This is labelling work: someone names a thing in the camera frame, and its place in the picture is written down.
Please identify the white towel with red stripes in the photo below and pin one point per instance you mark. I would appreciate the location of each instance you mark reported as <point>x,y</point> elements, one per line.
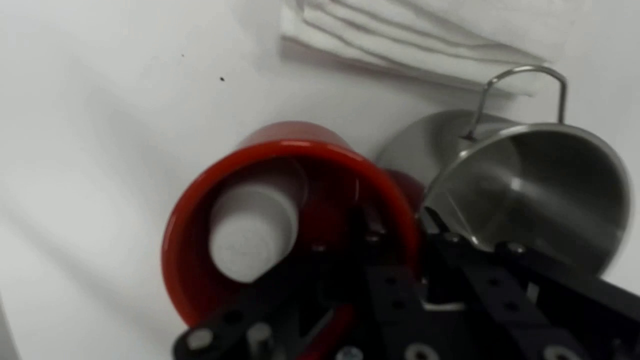
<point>400,47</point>

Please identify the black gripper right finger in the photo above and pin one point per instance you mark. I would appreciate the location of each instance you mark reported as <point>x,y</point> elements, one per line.
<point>506,292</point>

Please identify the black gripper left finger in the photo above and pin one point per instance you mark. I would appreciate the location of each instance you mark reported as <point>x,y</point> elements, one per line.
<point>280,287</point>

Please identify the red orange cup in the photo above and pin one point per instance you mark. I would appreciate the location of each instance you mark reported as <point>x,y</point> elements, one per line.
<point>193,266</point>

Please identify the small silver pot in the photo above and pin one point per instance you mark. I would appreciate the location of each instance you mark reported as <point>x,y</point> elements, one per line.
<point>546,192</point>

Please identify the white cylinder inside cup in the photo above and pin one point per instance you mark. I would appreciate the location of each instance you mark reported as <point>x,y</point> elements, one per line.
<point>251,233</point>

